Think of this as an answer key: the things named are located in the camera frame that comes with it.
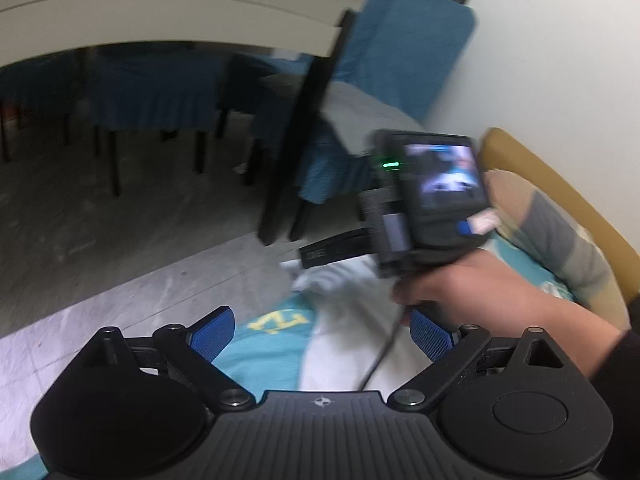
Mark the black camera with screen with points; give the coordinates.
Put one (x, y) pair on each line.
(437, 185)

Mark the person's right hand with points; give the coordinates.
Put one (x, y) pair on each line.
(480, 289)

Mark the white table with black legs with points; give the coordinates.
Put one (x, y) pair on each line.
(319, 28)

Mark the grey seat cushion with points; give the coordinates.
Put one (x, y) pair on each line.
(353, 115)

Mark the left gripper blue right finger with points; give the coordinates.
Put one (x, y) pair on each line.
(451, 353)

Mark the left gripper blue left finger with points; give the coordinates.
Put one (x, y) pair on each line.
(191, 350)

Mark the striped beige grey pillow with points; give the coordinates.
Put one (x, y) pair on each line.
(531, 221)

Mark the white t-shirt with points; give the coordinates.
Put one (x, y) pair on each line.
(355, 314)

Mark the mustard yellow headboard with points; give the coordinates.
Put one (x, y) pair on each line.
(499, 150)

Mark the teal patterned bed sheet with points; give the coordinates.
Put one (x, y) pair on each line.
(272, 328)

